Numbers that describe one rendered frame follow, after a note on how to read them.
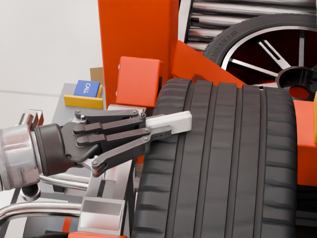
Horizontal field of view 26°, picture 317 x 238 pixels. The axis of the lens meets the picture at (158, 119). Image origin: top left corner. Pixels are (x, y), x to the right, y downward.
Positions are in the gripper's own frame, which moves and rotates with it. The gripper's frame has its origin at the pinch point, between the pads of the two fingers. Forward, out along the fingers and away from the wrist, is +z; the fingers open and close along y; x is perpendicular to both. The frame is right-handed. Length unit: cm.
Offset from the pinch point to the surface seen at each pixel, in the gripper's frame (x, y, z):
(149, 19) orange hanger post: -12.5, -44.8, 10.1
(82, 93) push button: -66, -86, 1
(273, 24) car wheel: -61, -96, 68
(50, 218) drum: -28.0, -10.1, -19.4
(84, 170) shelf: -71, -59, -5
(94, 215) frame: -8.5, 7.1, -13.8
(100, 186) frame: -8.9, 1.4, -11.5
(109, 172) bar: -10.6, -2.5, -9.3
